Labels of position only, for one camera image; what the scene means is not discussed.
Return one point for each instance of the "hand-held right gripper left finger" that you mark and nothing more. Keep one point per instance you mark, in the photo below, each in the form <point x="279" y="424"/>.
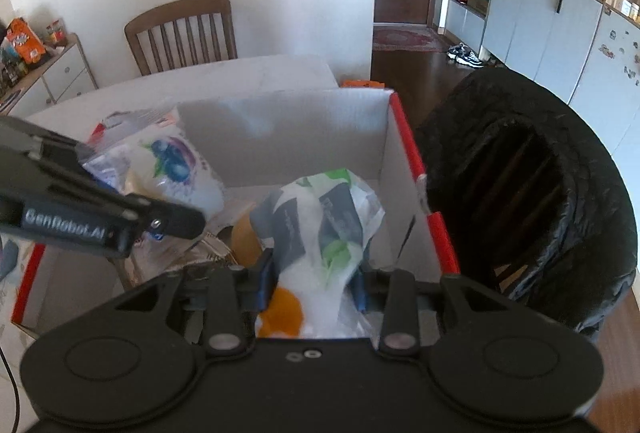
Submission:
<point x="265" y="285"/>

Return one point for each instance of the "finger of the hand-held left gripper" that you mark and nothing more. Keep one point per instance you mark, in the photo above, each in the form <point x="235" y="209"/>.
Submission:
<point x="180" y="218"/>
<point x="40" y="135"/>

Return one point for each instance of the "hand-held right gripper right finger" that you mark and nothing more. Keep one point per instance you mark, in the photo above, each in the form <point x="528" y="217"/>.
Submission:
<point x="361" y="288"/>

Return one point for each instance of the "silver foil snack packet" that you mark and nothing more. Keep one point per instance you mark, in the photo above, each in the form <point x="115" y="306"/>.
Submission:
<point x="202" y="258"/>

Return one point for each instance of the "brown bear plush toy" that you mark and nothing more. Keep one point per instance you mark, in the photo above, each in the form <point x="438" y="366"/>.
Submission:
<point x="245" y="238"/>

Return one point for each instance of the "blueberry print bread packet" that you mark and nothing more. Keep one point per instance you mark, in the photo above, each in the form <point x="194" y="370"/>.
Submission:
<point x="170" y="163"/>

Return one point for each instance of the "bagged white orange socks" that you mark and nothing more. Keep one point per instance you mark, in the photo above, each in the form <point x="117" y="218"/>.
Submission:
<point x="310" y="233"/>

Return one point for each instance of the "red cardboard box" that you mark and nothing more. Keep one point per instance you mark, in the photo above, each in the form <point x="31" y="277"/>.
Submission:
<point x="300" y="133"/>

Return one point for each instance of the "white patterned desktop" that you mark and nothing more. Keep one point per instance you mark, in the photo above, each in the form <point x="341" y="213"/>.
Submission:
<point x="225" y="78"/>

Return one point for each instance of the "white side cabinet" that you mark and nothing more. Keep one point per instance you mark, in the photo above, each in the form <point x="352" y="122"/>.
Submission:
<point x="65" y="73"/>

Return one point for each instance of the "clear red-print plastic packet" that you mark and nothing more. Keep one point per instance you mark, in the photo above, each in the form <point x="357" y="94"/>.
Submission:
<point x="135" y="125"/>

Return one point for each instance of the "orange snack bag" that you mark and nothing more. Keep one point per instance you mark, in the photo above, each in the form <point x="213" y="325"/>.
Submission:
<point x="25" y="40"/>

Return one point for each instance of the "brown wooden chair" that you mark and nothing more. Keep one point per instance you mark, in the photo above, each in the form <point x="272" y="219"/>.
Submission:
<point x="175" y="10"/>

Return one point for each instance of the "orange flat object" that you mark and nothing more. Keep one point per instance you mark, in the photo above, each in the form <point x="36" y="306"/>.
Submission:
<point x="362" y="84"/>

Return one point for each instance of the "black puffer jacket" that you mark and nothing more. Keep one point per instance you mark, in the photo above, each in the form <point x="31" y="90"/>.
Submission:
<point x="590" y="193"/>

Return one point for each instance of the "patterned rug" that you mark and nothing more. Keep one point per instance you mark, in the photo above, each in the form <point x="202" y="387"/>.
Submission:
<point x="407" y="38"/>

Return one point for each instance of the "black white sneaker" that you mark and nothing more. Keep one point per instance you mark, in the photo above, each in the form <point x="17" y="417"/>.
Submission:
<point x="471" y="57"/>
<point x="457" y="52"/>

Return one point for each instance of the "grey lower cabinet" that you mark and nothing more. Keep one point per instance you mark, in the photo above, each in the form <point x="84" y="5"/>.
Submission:
<point x="540" y="23"/>

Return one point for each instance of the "white sticker-covered cabinet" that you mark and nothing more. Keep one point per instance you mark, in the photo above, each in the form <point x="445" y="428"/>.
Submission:
<point x="615" y="78"/>

